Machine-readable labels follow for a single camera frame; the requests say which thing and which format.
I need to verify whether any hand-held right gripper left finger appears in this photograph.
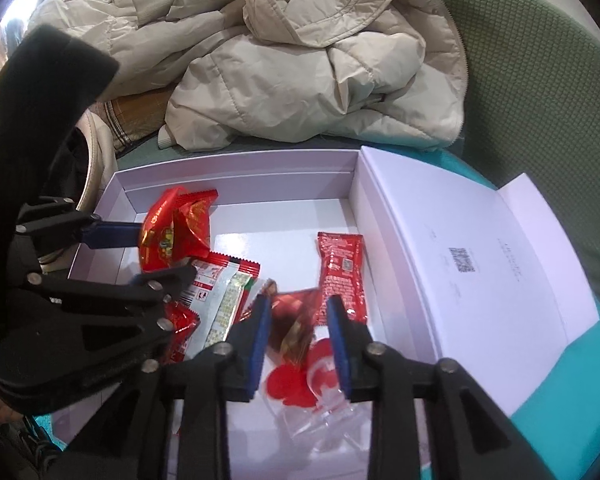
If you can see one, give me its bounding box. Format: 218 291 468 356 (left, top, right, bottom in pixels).
62 294 275 480

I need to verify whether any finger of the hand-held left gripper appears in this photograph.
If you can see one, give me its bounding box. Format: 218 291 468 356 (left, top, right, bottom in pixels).
15 199 146 261
22 264 198 307

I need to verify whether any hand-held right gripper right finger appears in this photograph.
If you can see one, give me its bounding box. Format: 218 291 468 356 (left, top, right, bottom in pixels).
326 295 531 480

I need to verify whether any red printed candy bag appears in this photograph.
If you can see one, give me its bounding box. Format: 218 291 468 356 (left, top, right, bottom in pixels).
139 186 188 273

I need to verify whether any dark red packet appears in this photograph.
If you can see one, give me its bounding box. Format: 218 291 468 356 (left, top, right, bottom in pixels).
267 280 323 363

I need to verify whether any clear plastic toy with red fan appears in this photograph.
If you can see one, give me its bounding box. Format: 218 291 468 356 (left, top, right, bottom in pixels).
262 337 376 453

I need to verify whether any red and white snack packet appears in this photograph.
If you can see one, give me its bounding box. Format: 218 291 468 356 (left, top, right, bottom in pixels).
180 251 262 348

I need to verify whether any white cardboard box with lid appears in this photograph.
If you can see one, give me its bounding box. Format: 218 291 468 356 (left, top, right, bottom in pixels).
52 145 600 480

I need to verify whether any red candy packet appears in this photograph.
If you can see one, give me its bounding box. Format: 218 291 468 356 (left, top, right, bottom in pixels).
174 189 218 261

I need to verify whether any beige hat with black lining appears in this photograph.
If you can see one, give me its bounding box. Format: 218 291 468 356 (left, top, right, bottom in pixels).
37 110 118 273

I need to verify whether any red sachet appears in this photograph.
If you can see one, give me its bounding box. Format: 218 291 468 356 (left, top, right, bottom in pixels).
316 231 368 326

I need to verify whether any brown striped scarf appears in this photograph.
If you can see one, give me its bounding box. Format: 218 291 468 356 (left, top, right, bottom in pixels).
102 87 173 153

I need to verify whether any beige puffer jacket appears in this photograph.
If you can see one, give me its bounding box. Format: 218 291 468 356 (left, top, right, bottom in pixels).
27 0 468 153

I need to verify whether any green armchair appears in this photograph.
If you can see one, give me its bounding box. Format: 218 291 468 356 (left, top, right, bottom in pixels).
115 0 600 321

